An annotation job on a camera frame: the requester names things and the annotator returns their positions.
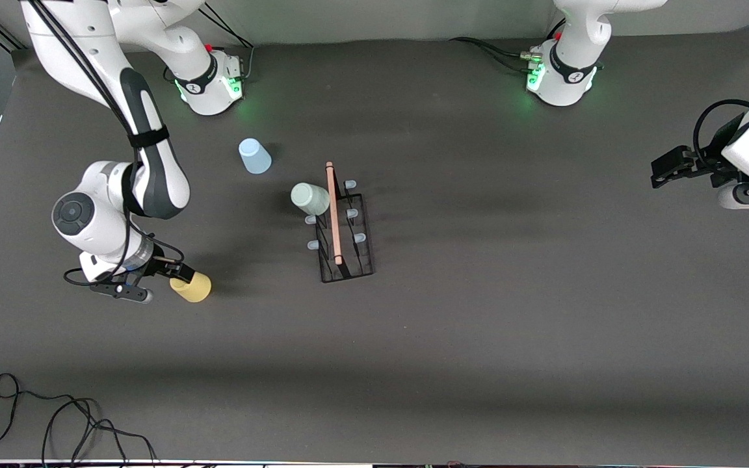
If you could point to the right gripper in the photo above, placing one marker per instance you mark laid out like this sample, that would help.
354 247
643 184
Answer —
155 268

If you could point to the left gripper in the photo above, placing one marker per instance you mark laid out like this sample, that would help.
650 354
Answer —
706 162

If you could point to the yellow plastic cup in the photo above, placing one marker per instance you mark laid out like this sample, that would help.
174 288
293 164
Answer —
196 289

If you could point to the pale green plastic cup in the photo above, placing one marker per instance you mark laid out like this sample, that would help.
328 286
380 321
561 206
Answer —
309 198

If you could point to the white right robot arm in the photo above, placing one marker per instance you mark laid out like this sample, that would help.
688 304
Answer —
95 221

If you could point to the pale blue plastic cup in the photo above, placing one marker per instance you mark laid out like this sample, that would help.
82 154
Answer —
255 158

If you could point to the dark grey table mat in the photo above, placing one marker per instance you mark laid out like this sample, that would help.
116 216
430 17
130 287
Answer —
446 364

